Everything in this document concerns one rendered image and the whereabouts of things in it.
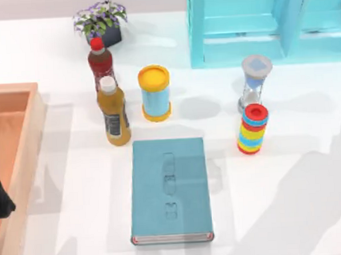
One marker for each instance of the yellow and blue can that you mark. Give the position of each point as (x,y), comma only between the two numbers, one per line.
(155,94)

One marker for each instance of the orange bottle with white cap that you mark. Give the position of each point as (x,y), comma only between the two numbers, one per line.
(114,116)

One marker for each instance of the teal book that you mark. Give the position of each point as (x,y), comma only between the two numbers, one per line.
(169,190)

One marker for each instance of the stack of coloured rings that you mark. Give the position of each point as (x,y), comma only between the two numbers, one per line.
(252,130)

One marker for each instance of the grey hourglass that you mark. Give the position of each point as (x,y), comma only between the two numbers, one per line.
(255,80)

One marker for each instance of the red bottle with red cap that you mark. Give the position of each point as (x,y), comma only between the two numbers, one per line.
(99,61)

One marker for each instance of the light blue rack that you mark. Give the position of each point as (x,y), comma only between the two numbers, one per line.
(239,29)

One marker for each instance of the purple flower plant pot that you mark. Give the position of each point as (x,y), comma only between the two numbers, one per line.
(102,21)

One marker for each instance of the shallow salmon-coloured box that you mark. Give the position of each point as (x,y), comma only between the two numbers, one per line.
(13,135)

